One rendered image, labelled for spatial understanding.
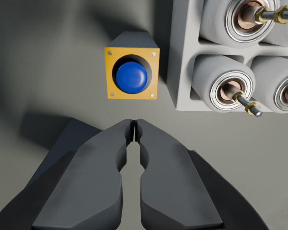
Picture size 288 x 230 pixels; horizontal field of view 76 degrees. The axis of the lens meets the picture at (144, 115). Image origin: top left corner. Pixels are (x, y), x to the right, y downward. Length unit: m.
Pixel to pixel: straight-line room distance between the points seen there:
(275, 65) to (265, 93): 0.06
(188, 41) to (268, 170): 0.70
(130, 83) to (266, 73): 0.27
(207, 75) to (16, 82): 0.56
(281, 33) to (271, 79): 0.08
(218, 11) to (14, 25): 0.52
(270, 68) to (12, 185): 0.97
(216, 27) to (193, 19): 0.07
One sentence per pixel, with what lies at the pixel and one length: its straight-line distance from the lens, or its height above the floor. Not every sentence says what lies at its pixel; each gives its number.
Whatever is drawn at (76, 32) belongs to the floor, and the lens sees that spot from 0.59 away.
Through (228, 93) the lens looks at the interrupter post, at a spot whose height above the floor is 0.27.
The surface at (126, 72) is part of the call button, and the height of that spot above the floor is 0.33.
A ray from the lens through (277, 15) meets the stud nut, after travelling 0.28.
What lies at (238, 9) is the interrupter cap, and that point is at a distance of 0.34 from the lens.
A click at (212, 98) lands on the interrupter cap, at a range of 0.35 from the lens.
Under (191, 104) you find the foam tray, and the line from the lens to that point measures 0.43.
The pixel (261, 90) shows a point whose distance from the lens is 0.42.
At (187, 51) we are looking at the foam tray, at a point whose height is 0.18.
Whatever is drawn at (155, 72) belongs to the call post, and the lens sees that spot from 0.25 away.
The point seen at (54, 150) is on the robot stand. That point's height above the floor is 0.17.
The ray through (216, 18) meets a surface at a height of 0.24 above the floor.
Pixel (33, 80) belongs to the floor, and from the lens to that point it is 0.67.
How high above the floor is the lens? 0.56
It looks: 62 degrees down
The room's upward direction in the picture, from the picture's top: 177 degrees clockwise
